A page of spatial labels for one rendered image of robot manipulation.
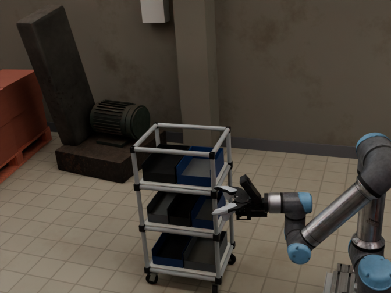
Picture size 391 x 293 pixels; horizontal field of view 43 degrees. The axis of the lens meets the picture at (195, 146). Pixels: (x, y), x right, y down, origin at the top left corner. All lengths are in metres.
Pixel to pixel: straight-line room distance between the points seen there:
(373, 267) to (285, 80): 3.17
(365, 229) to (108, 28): 3.94
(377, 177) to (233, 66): 3.39
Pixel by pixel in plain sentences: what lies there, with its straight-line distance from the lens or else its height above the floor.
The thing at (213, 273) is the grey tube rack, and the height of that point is 0.15.
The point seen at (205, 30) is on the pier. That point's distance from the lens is 4.57.
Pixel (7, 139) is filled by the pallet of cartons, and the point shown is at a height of 0.35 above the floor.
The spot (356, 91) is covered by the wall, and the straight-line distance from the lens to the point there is 4.75.
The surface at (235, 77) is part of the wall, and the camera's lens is 4.89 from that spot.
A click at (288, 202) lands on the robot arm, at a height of 1.24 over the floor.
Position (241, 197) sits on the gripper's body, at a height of 1.24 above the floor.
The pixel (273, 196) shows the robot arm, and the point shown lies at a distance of 1.78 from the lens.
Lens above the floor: 2.15
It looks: 24 degrees down
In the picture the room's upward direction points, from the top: 4 degrees counter-clockwise
